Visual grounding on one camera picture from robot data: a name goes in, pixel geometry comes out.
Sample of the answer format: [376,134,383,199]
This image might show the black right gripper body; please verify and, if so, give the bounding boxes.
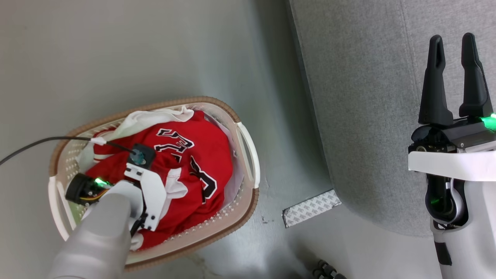
[408,114,496,153]

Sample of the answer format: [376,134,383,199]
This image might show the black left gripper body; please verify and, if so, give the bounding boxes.
[65,173,115,206]

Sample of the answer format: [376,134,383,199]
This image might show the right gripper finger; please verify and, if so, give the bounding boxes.
[418,35,454,126]
[459,33,493,118]

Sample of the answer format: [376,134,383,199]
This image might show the red basketball jersey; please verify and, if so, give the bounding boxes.
[84,110,234,250]

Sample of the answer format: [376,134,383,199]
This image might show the white plastic laundry basket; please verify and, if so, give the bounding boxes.
[48,96,260,272]

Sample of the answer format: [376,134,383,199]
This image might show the grey fabric sofa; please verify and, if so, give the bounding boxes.
[289,0,496,238]

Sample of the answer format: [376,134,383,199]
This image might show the white garment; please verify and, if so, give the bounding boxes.
[76,105,245,210]

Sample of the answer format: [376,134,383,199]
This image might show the printed white tape strip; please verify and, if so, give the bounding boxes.
[282,189,342,228]

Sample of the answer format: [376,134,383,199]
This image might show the thin black cable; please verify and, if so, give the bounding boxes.
[0,136,136,166]

